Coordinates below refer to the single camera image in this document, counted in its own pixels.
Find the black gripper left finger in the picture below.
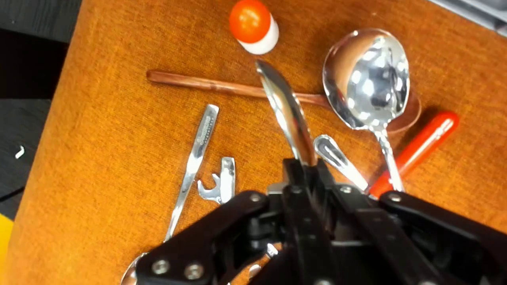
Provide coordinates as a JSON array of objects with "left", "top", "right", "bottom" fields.
[{"left": 134, "top": 156, "right": 330, "bottom": 285}]

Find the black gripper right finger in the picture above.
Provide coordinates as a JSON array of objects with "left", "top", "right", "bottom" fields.
[{"left": 311, "top": 159, "right": 507, "bottom": 285}]

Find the large silver spoon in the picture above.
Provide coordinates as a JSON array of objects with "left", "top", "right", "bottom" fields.
[{"left": 321, "top": 26, "right": 413, "bottom": 194}]

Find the small silver hooked opener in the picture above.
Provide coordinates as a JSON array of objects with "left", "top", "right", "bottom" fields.
[{"left": 197, "top": 177, "right": 224, "bottom": 205}]

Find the yellow object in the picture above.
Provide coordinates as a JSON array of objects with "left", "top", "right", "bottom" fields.
[{"left": 0, "top": 211, "right": 15, "bottom": 285}]

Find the orange and white capped stick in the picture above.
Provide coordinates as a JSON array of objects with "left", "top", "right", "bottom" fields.
[{"left": 227, "top": 0, "right": 281, "bottom": 56}]

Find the grey toolbox with orange latches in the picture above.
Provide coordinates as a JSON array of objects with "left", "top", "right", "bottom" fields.
[{"left": 428, "top": 0, "right": 507, "bottom": 39}]

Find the orange-handled utensil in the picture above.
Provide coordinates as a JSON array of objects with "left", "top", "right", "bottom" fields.
[{"left": 368, "top": 108, "right": 462, "bottom": 199}]

